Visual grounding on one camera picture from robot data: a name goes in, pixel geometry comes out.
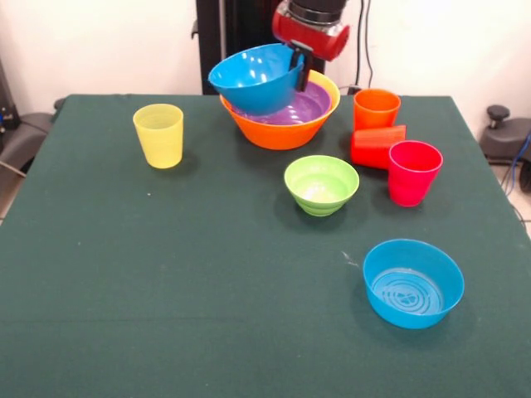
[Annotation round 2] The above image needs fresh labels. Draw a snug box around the green bowl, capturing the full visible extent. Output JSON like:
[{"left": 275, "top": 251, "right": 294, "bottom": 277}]
[{"left": 284, "top": 154, "right": 360, "bottom": 217}]

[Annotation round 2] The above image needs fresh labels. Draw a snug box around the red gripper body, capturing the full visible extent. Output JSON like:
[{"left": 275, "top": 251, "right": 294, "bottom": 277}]
[{"left": 271, "top": 2, "right": 351, "bottom": 62}]

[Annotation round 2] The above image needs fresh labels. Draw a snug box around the yellow cup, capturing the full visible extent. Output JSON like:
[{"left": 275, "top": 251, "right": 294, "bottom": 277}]
[{"left": 132, "top": 103, "right": 184, "bottom": 170}]

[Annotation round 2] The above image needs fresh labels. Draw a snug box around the grey machine base with knob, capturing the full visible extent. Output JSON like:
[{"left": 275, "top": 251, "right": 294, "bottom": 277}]
[{"left": 480, "top": 104, "right": 531, "bottom": 167}]

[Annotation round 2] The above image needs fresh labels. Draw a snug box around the purple bowl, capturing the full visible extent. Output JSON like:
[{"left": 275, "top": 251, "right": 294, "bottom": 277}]
[{"left": 231, "top": 80, "right": 333, "bottom": 126}]

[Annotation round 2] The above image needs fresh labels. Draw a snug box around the dark green tablecloth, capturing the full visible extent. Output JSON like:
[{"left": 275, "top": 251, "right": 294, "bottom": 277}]
[{"left": 0, "top": 93, "right": 531, "bottom": 398}]

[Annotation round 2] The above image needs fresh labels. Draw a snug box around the light orange bowl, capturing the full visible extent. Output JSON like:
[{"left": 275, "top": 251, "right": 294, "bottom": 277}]
[{"left": 219, "top": 70, "right": 342, "bottom": 151}]

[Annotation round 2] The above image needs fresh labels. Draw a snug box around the deep blue bowl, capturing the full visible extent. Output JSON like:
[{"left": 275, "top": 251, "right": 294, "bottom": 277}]
[{"left": 207, "top": 43, "right": 306, "bottom": 117}]

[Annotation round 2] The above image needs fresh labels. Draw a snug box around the orange cup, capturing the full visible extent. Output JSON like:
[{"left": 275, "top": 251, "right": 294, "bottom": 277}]
[{"left": 353, "top": 88, "right": 402, "bottom": 133}]

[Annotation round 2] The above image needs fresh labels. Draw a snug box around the grey floor equipment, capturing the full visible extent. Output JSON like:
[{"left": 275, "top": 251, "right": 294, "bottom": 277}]
[{"left": 0, "top": 57, "right": 55, "bottom": 173}]

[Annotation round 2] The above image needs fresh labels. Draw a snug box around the black wall cable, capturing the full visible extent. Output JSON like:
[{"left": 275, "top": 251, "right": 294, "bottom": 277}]
[
  {"left": 355, "top": 0, "right": 364, "bottom": 86},
  {"left": 357, "top": 0, "right": 374, "bottom": 90}
]

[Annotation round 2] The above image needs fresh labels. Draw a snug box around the small blue ringed bowl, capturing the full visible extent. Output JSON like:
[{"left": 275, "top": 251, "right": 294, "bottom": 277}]
[{"left": 363, "top": 238, "right": 465, "bottom": 330}]

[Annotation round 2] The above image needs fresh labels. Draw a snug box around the red cup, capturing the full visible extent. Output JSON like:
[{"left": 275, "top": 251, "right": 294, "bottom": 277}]
[{"left": 350, "top": 124, "right": 407, "bottom": 170}]

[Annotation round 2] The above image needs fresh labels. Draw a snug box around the pink cup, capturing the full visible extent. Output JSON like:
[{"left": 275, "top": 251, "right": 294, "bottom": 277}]
[{"left": 387, "top": 139, "right": 444, "bottom": 208}]

